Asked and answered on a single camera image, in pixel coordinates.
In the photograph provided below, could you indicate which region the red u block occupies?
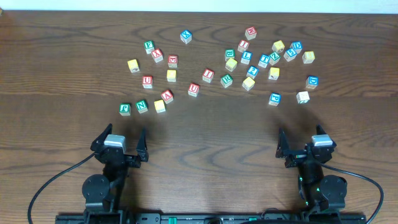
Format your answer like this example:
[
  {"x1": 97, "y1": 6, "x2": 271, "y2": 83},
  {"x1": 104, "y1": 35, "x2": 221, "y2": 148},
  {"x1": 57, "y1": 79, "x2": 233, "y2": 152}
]
[
  {"x1": 188, "y1": 83, "x2": 200, "y2": 97},
  {"x1": 142, "y1": 76, "x2": 153, "y2": 89}
]

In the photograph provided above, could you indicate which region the green F block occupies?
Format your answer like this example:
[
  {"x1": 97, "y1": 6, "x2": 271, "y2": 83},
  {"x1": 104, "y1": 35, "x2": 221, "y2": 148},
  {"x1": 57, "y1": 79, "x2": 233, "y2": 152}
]
[{"x1": 144, "y1": 40, "x2": 155, "y2": 54}]

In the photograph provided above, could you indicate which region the yellow O block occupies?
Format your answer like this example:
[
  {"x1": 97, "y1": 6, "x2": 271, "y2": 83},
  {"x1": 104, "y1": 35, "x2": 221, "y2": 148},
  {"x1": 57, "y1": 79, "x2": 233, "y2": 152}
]
[{"x1": 167, "y1": 70, "x2": 177, "y2": 82}]

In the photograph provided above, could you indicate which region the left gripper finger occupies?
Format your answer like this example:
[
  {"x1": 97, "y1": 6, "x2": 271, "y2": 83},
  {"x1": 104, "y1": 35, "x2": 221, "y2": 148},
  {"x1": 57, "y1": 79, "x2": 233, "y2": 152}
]
[
  {"x1": 90, "y1": 123, "x2": 113, "y2": 152},
  {"x1": 136, "y1": 128, "x2": 149, "y2": 162}
]

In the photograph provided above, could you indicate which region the red U block centre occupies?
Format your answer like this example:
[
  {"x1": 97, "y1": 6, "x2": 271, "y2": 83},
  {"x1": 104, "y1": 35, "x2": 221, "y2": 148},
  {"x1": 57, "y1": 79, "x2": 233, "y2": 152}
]
[{"x1": 188, "y1": 83, "x2": 200, "y2": 97}]

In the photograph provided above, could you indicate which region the blue D block right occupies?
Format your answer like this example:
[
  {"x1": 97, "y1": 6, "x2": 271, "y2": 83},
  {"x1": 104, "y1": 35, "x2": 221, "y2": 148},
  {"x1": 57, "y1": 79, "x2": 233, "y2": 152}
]
[{"x1": 305, "y1": 76, "x2": 319, "y2": 89}]

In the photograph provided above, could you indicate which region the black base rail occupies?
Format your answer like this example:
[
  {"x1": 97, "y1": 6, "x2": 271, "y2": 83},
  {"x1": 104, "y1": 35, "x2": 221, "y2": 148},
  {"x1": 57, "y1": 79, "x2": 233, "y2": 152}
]
[{"x1": 55, "y1": 211, "x2": 366, "y2": 224}]

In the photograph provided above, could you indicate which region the blue 2 block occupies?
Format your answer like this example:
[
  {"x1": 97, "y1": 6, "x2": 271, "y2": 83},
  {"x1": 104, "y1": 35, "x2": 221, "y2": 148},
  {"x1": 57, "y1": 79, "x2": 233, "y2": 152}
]
[{"x1": 246, "y1": 65, "x2": 259, "y2": 80}]

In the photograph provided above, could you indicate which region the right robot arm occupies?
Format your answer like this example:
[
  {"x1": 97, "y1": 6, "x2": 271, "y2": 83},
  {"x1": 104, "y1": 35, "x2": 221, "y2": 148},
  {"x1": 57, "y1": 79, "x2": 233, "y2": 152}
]
[{"x1": 275, "y1": 125, "x2": 347, "y2": 223}]

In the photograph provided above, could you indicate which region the yellow 8 block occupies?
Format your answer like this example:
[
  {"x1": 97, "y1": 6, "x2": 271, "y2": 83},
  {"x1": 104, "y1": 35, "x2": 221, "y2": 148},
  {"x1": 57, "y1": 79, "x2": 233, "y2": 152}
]
[{"x1": 302, "y1": 51, "x2": 315, "y2": 64}]

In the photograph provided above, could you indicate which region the blue D block upper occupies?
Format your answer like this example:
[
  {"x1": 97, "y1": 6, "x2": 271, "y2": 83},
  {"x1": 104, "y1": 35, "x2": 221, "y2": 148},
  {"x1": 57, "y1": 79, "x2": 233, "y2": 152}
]
[{"x1": 290, "y1": 41, "x2": 303, "y2": 54}]

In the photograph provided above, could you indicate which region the green N block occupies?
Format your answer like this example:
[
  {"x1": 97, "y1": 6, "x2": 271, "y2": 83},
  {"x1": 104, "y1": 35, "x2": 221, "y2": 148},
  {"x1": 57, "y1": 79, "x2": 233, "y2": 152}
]
[{"x1": 135, "y1": 100, "x2": 148, "y2": 114}]

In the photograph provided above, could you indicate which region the yellow block far left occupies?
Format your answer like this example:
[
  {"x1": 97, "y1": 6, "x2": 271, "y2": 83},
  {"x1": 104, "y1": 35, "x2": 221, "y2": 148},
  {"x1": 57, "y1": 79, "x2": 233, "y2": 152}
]
[{"x1": 127, "y1": 59, "x2": 140, "y2": 73}]

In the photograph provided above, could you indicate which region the red E block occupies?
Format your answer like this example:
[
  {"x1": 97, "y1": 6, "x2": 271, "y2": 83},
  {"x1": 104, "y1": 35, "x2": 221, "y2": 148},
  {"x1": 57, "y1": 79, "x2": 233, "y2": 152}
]
[{"x1": 168, "y1": 55, "x2": 178, "y2": 68}]

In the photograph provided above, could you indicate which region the green B block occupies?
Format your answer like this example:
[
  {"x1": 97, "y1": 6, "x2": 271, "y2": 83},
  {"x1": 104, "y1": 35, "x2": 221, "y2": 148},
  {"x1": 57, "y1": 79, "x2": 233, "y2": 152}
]
[{"x1": 224, "y1": 49, "x2": 235, "y2": 61}]

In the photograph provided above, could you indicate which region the yellow block upper right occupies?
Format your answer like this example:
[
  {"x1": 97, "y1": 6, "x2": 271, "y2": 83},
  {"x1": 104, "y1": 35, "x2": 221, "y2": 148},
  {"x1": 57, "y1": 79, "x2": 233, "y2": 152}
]
[{"x1": 272, "y1": 40, "x2": 285, "y2": 54}]

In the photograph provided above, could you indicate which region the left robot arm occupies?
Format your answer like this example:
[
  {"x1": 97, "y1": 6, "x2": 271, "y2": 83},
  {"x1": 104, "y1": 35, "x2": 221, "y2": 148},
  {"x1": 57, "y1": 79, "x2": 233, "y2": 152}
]
[{"x1": 82, "y1": 124, "x2": 149, "y2": 224}]

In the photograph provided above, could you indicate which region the blue P block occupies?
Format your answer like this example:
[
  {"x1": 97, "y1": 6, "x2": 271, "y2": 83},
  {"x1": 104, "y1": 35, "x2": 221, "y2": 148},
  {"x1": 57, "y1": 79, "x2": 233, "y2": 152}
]
[{"x1": 269, "y1": 93, "x2": 281, "y2": 106}]

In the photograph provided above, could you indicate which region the green R block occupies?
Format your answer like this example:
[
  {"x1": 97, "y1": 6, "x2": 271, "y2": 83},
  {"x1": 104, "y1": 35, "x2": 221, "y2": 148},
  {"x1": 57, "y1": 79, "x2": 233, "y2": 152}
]
[{"x1": 220, "y1": 73, "x2": 233, "y2": 88}]

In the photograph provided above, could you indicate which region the green J block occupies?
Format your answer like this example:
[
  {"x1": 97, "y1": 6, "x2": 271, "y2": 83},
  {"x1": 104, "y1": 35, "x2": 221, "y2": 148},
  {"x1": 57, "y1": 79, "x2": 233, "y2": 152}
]
[{"x1": 119, "y1": 103, "x2": 131, "y2": 116}]

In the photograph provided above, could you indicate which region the red I block centre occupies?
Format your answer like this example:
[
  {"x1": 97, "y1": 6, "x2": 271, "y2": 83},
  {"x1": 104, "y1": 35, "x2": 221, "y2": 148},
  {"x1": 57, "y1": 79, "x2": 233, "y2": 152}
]
[{"x1": 202, "y1": 68, "x2": 215, "y2": 83}]

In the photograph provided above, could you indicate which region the red i block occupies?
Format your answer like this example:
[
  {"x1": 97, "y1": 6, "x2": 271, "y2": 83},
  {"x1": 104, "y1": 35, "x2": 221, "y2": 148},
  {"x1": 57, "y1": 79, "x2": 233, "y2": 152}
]
[
  {"x1": 238, "y1": 40, "x2": 249, "y2": 53},
  {"x1": 202, "y1": 68, "x2": 215, "y2": 83}
]

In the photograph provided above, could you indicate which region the yellow hammer block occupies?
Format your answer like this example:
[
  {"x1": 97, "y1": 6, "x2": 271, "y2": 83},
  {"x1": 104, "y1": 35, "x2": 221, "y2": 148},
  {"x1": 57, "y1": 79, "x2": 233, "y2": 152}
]
[{"x1": 268, "y1": 67, "x2": 280, "y2": 80}]

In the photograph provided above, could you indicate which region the blue d block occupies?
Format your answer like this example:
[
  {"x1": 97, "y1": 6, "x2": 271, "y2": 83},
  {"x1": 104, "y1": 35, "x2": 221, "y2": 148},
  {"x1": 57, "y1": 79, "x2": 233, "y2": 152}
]
[
  {"x1": 305, "y1": 76, "x2": 319, "y2": 89},
  {"x1": 290, "y1": 41, "x2": 303, "y2": 54}
]

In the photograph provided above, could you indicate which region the blue T block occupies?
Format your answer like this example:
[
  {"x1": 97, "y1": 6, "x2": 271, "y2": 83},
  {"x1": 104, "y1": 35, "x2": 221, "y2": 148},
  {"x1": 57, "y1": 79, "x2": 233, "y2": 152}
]
[{"x1": 258, "y1": 54, "x2": 270, "y2": 68}]

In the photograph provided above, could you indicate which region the red U block left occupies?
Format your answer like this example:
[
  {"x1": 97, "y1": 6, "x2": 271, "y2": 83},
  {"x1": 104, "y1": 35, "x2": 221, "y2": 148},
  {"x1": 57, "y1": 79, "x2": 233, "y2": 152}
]
[{"x1": 142, "y1": 76, "x2": 153, "y2": 89}]

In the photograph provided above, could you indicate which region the red A block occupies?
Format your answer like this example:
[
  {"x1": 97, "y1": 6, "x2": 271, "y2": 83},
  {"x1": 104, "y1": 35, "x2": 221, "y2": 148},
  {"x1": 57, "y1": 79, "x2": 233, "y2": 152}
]
[{"x1": 161, "y1": 90, "x2": 174, "y2": 104}]

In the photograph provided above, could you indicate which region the yellow block under B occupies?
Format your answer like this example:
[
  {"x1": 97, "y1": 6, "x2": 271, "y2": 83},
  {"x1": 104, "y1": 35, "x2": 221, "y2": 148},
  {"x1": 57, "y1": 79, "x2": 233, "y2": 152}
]
[{"x1": 225, "y1": 58, "x2": 238, "y2": 72}]

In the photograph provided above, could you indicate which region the plain L block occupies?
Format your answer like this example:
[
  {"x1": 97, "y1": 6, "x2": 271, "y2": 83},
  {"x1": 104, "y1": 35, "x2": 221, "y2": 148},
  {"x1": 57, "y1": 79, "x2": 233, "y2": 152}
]
[{"x1": 296, "y1": 91, "x2": 310, "y2": 104}]

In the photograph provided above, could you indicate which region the yellow S block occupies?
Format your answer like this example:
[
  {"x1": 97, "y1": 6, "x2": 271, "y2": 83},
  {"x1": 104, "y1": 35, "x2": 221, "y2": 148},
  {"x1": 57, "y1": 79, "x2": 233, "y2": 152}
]
[{"x1": 242, "y1": 77, "x2": 255, "y2": 91}]

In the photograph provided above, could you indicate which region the red I block upper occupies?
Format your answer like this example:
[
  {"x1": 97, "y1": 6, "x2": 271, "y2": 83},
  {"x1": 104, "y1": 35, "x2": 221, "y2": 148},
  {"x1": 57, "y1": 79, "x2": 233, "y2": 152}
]
[{"x1": 238, "y1": 40, "x2": 249, "y2": 53}]

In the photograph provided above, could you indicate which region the yellow C block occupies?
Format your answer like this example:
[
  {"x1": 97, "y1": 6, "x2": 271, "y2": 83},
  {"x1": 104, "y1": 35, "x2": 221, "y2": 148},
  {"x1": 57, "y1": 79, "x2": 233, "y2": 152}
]
[{"x1": 154, "y1": 100, "x2": 166, "y2": 113}]

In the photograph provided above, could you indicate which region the blue L block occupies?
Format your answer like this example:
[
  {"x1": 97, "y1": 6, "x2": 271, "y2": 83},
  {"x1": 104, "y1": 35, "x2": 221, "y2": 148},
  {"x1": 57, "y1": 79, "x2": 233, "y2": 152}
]
[{"x1": 241, "y1": 51, "x2": 252, "y2": 65}]

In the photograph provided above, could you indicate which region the green Z block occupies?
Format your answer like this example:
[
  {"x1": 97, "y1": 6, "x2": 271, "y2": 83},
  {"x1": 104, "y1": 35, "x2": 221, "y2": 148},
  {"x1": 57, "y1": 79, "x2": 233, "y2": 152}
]
[{"x1": 269, "y1": 52, "x2": 280, "y2": 65}]

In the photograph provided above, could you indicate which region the blue 5 block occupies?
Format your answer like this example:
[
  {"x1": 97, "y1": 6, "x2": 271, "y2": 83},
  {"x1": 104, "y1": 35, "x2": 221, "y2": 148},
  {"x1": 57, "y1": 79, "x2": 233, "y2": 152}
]
[{"x1": 284, "y1": 49, "x2": 297, "y2": 62}]

